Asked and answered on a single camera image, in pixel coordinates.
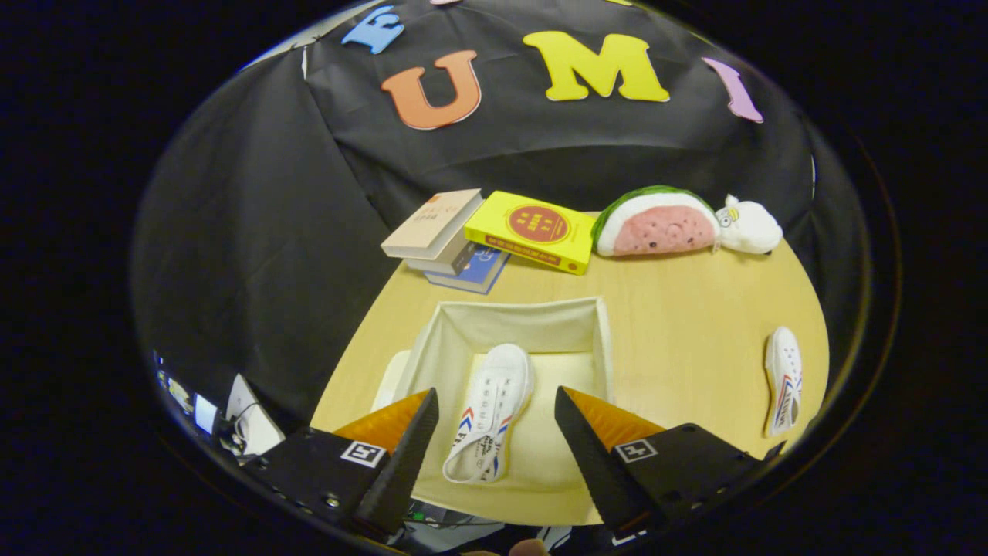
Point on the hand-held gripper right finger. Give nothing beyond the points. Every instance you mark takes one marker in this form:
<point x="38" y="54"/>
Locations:
<point x="594" y="471"/>

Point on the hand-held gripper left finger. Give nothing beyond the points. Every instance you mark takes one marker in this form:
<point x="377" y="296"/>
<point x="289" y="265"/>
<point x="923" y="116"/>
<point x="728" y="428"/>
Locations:
<point x="405" y="463"/>

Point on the white shoe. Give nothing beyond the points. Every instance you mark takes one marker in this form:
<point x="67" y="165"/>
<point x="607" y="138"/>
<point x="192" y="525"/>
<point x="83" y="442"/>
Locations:
<point x="498" y="386"/>
<point x="782" y="371"/>

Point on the beige fabric storage box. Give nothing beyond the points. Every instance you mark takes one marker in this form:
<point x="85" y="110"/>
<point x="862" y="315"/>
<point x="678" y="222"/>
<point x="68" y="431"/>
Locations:
<point x="525" y="328"/>

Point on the white angular object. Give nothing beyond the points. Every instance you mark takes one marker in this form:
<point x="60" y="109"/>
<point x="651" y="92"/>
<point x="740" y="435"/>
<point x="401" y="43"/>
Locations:
<point x="251" y="421"/>

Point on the blue book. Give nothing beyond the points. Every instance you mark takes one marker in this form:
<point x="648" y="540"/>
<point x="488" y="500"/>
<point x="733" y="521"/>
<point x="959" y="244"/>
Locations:
<point x="482" y="274"/>

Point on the grey white book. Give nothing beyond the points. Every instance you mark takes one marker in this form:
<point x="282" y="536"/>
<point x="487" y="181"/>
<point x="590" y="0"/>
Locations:
<point x="448" y="262"/>

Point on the small bright panel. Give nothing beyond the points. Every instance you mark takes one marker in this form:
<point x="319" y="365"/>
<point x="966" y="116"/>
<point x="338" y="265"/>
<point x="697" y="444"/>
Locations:
<point x="205" y="413"/>

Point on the beige book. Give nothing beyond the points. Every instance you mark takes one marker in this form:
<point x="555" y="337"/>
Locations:
<point x="432" y="224"/>

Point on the watermelon slice plush toy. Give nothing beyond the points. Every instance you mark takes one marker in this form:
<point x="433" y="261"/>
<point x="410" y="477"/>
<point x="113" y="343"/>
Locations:
<point x="664" y="232"/>

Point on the yellow book with red circle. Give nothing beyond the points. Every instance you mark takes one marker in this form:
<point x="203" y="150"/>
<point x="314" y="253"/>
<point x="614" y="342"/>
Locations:
<point x="536" y="224"/>

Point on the white plush toy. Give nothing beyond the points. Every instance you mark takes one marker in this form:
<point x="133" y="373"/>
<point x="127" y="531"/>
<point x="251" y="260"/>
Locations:
<point x="752" y="228"/>

